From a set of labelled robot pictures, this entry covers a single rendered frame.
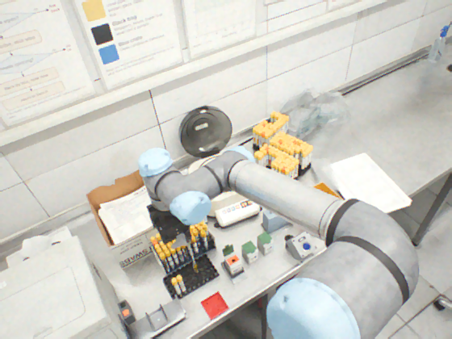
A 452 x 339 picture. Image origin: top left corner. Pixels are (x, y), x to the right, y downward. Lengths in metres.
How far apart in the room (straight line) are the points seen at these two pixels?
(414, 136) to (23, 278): 1.61
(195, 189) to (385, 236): 0.38
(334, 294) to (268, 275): 0.78
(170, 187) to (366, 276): 0.43
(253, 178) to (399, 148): 1.12
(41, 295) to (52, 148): 0.52
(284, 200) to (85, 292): 0.55
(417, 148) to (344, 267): 1.32
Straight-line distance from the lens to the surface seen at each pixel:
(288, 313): 0.43
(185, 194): 0.69
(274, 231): 1.28
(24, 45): 1.12
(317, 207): 0.57
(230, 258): 1.14
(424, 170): 1.63
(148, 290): 1.23
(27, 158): 1.31
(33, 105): 1.21
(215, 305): 1.16
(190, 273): 1.20
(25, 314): 0.99
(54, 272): 1.01
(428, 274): 2.41
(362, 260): 0.46
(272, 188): 0.63
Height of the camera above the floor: 1.94
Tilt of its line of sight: 46 degrees down
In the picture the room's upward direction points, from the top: 6 degrees counter-clockwise
